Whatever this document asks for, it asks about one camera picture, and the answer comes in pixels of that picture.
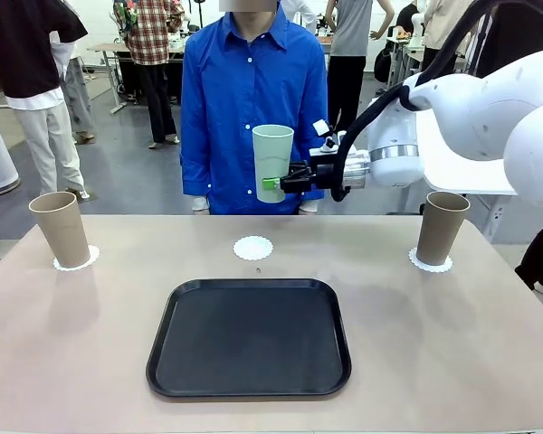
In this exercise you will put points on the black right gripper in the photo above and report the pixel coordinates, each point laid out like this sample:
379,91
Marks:
328,176

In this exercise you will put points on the pale green cup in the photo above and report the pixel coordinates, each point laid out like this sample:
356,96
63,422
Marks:
271,153

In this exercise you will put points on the white scalloped paper coaster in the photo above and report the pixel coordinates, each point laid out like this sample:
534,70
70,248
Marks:
434,270
94,254
253,248

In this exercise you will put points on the tan cup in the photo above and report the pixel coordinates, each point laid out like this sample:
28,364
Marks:
439,235
65,239

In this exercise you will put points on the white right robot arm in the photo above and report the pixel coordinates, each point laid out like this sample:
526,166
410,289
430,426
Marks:
479,104

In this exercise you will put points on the person's right forearm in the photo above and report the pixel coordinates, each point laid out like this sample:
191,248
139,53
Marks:
192,181

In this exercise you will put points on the person in blue shirt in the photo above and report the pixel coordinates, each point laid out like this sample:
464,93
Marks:
235,90

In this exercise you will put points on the black bag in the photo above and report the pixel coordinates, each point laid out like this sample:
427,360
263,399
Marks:
382,65

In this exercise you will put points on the person in grey tee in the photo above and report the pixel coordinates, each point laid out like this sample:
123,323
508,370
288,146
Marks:
350,36

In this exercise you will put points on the black plastic tray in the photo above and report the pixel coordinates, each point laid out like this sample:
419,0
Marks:
249,339

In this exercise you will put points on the white side table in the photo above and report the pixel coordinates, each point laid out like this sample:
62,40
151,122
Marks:
470,185

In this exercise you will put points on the white table leg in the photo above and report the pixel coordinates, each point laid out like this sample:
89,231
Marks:
493,217

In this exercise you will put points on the person in plaid shirt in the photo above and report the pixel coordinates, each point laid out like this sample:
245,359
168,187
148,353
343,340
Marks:
151,40

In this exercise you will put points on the person in beige top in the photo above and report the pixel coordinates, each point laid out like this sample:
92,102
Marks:
439,27

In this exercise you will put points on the grey background desk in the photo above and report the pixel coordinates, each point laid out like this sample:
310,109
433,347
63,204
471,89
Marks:
111,50

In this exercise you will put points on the person in grey trousers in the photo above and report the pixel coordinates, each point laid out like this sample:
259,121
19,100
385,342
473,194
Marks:
79,99

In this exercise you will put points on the person in black trousers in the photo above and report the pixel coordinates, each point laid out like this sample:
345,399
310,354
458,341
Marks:
540,253

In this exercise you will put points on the person in black coat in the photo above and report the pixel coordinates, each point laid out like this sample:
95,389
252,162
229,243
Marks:
511,31

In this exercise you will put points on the person in black shirt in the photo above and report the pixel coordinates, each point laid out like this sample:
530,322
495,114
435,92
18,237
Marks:
27,54

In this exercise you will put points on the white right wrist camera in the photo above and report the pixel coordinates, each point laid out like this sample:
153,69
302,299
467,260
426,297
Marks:
326,140

